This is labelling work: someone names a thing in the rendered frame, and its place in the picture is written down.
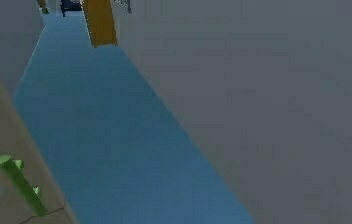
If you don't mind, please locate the yellow wooden door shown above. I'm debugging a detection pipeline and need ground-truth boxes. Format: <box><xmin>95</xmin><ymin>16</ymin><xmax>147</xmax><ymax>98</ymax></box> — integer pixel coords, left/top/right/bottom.
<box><xmin>80</xmin><ymin>0</ymin><xmax>119</xmax><ymax>49</ymax></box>

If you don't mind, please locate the dark blue chair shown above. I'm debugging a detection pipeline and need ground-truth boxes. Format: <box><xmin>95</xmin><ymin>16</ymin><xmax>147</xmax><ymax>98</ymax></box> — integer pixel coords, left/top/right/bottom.
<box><xmin>60</xmin><ymin>0</ymin><xmax>84</xmax><ymax>18</ymax></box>

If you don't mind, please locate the beige room door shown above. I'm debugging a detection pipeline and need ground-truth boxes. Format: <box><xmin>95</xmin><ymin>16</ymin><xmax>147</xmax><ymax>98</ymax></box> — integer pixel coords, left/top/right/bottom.
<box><xmin>0</xmin><ymin>52</ymin><xmax>80</xmax><ymax>224</ymax></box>

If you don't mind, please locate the grey framed wall picture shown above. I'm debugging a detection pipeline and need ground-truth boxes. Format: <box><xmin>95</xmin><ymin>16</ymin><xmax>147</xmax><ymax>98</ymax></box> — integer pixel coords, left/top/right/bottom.
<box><xmin>114</xmin><ymin>0</ymin><xmax>133</xmax><ymax>14</ymax></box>

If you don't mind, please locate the green door handle bar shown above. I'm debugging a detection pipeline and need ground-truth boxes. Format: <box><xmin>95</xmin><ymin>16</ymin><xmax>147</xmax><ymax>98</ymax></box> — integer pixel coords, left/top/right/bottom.
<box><xmin>0</xmin><ymin>153</ymin><xmax>48</xmax><ymax>217</ymax></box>

